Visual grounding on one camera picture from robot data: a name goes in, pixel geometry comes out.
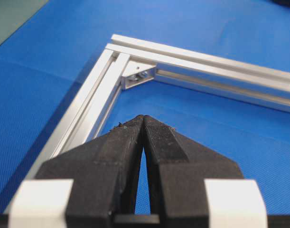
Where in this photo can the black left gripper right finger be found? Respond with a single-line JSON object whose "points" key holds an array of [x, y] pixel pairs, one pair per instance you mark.
{"points": [[192, 186]]}

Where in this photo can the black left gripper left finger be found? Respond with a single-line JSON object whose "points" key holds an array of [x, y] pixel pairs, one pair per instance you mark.
{"points": [[85, 186]]}

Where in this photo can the aluminium extrusion frame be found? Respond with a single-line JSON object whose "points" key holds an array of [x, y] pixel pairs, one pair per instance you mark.
{"points": [[129, 62]]}

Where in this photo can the blue mesh mat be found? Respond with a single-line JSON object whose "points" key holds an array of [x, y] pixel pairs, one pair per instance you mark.
{"points": [[43, 64]]}

